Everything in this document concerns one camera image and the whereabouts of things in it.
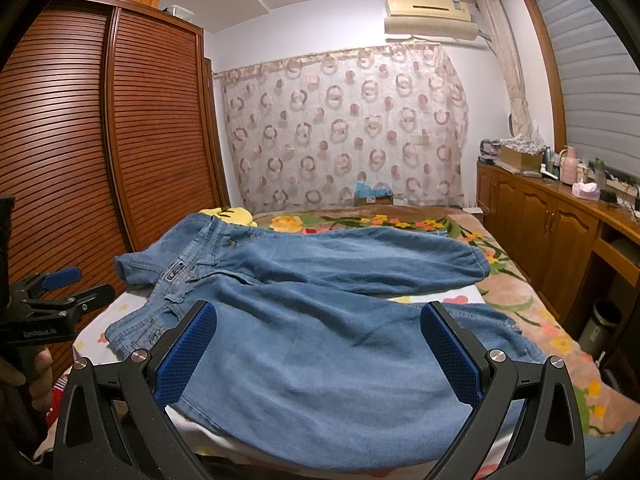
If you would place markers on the brown louvered wooden wardrobe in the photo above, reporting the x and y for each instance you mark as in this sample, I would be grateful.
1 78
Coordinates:
108 134

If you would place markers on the pink tissue pack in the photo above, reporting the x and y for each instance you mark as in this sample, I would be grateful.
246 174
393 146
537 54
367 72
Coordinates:
586 191

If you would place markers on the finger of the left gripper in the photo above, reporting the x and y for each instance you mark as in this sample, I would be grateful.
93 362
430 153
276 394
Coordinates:
35 286
89 300

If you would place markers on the person's left hand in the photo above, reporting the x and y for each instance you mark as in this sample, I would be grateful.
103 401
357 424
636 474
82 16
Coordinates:
38 380

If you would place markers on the pink thermos bottle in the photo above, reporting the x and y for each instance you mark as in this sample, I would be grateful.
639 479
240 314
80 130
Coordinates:
569 163

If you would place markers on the brown floral blanket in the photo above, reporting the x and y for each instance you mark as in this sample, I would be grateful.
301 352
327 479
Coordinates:
603 411

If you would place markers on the grey window roller blind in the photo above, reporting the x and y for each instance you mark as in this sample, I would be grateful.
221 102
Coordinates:
594 83

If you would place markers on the yellow Pikachu plush toy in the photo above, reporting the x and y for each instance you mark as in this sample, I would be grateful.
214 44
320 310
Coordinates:
233 215

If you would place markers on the cardboard box on sideboard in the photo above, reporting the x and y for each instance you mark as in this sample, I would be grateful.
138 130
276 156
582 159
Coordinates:
520 161

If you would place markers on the beige wall air conditioner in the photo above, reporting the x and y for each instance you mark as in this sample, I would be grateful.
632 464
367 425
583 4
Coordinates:
438 18

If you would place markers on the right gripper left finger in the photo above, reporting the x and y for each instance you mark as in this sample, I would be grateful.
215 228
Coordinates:
113 422

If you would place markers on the beige tied side curtain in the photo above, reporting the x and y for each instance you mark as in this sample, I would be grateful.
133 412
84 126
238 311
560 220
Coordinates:
502 40

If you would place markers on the cardboard box with blue item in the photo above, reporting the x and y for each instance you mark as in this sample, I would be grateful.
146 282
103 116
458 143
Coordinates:
379 194

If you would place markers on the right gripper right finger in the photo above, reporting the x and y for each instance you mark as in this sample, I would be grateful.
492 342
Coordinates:
547 441

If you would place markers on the brown wooden sideboard cabinet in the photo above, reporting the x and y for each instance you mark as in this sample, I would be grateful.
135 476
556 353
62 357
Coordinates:
575 253

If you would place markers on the grey trash bin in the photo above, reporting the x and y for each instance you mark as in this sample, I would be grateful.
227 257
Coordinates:
600 328

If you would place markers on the pink circle patterned curtain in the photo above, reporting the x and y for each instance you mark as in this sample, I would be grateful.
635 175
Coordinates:
309 132

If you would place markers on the blue denim jeans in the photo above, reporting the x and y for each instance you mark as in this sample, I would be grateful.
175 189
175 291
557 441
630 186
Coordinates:
314 360

